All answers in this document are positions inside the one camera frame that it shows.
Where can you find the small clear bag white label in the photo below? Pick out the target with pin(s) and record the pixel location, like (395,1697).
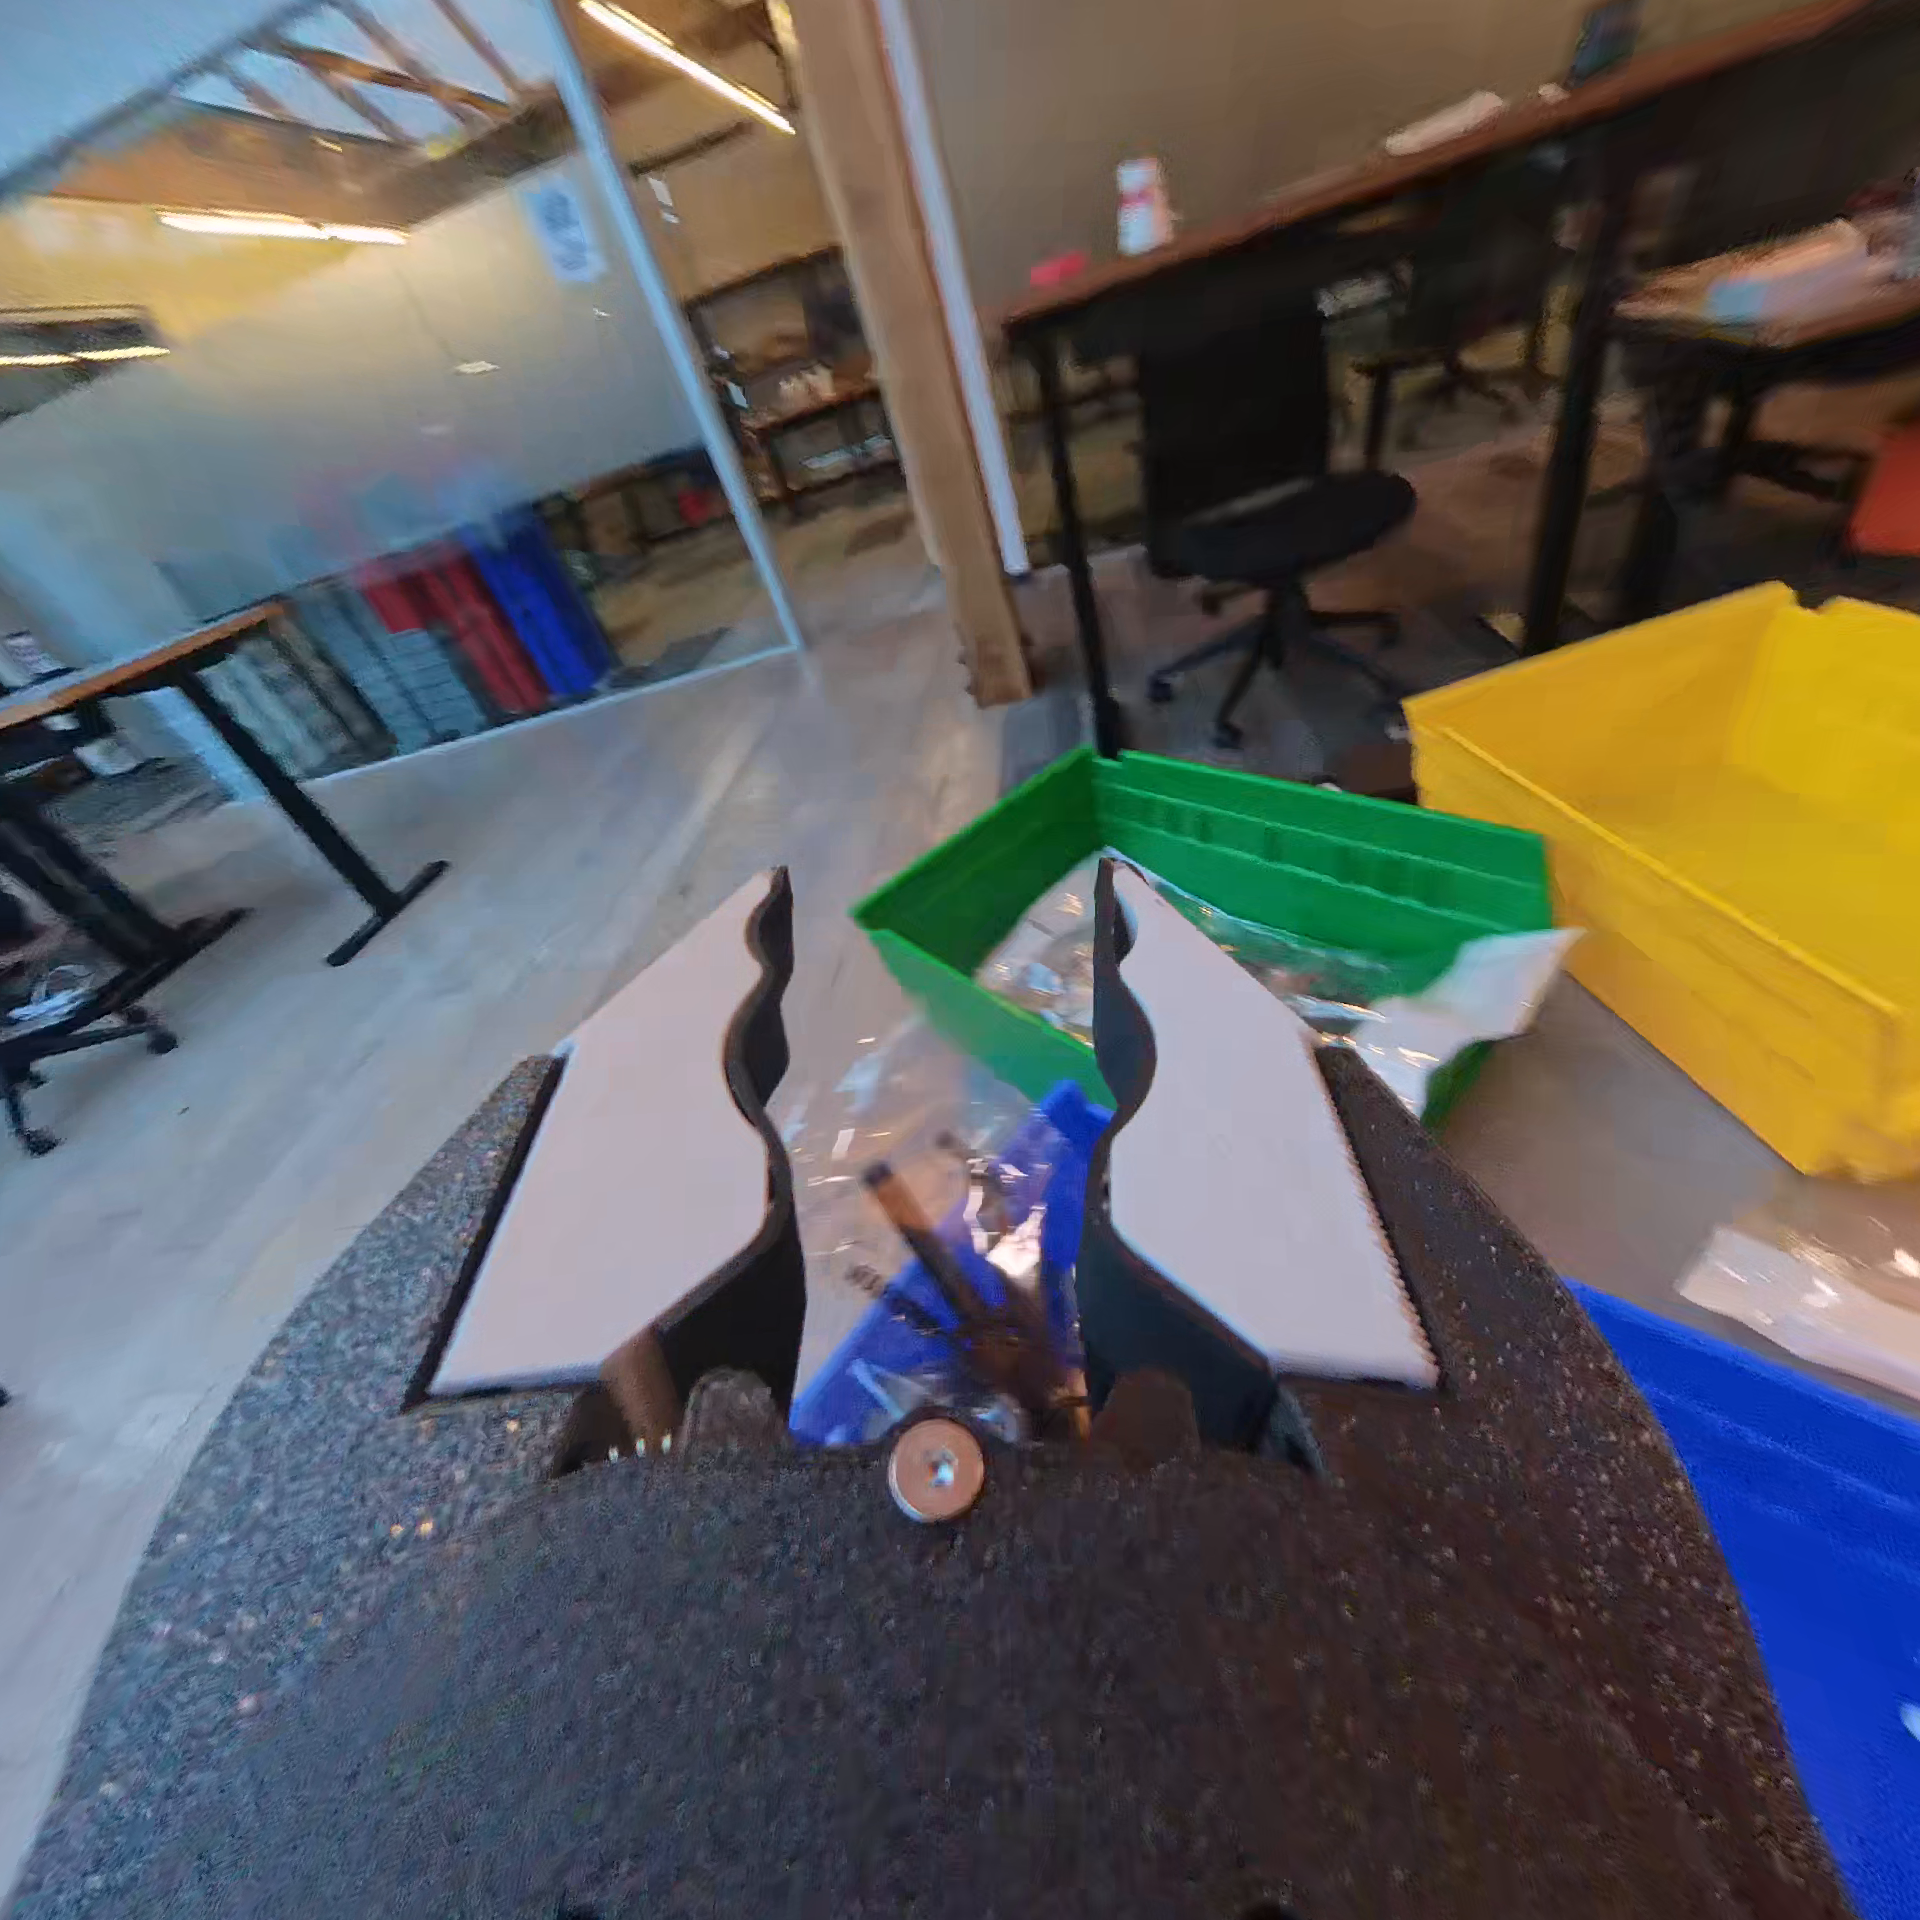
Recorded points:
(1814,1292)

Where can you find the wooden top background desk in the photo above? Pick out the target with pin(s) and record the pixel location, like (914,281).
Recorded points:
(1352,194)

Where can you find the blue storage bin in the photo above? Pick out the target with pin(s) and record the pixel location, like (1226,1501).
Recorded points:
(1771,1592)

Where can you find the black office chair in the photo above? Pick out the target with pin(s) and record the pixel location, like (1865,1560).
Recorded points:
(1276,526)

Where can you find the wooden top side desk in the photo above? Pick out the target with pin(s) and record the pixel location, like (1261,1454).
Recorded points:
(180,661)

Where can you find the green storage bin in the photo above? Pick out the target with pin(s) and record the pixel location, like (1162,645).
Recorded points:
(989,902)

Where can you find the clear plastic bag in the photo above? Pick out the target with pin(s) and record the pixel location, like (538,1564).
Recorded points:
(1441,1007)

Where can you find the wooden support post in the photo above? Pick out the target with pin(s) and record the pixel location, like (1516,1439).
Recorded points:
(914,362)

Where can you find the shelf of coloured bins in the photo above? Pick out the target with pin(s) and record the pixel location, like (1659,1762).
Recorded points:
(451,645)

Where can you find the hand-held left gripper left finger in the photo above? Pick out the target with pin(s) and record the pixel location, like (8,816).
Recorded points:
(632,1200)

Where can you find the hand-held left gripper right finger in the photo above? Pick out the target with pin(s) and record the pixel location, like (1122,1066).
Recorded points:
(1260,1200)

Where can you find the yellow storage bin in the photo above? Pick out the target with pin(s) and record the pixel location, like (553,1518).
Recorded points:
(1710,872)

